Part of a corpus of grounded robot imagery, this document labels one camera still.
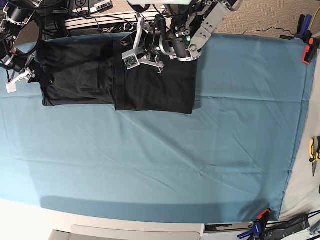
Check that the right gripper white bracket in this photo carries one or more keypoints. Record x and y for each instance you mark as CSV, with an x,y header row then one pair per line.
x,y
33,74

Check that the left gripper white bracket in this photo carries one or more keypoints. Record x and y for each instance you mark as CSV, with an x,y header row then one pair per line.
x,y
141,42

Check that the dark grey T-shirt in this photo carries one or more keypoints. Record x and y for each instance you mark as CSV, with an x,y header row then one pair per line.
x,y
93,72

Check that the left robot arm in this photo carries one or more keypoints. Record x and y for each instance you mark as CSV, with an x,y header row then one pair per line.
x,y
178,29

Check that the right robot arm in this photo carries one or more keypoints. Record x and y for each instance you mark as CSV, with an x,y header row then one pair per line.
x,y
17,64

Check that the white power strip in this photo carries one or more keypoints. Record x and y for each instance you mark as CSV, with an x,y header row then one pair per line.
x,y
123,26

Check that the teal table cloth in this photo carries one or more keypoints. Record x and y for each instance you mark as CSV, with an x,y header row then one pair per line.
x,y
226,162

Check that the white tray bottom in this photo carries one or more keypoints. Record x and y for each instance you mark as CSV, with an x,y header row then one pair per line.
x,y
79,232

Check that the orange black clamp upper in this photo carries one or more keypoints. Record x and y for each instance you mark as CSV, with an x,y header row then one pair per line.
x,y
309,41

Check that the blue orange clamp lower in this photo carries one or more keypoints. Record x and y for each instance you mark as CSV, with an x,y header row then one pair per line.
x,y
258,228

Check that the blue handled clamp top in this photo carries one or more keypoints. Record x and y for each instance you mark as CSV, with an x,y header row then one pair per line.
x,y
303,25

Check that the yellow handled pliers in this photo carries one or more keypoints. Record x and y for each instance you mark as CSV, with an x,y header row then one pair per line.
x,y
314,153

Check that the black bag with cables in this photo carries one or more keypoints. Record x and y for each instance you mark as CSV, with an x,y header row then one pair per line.
x,y
283,229

